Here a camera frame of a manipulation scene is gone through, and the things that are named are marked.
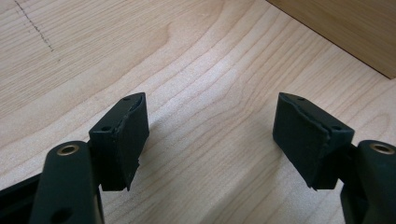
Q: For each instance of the wooden tea box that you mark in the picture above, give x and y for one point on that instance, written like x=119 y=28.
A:
x=358 y=25

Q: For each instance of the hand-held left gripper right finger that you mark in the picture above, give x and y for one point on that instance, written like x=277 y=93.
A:
x=305 y=143

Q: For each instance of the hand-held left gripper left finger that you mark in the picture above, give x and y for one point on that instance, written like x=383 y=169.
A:
x=120 y=146

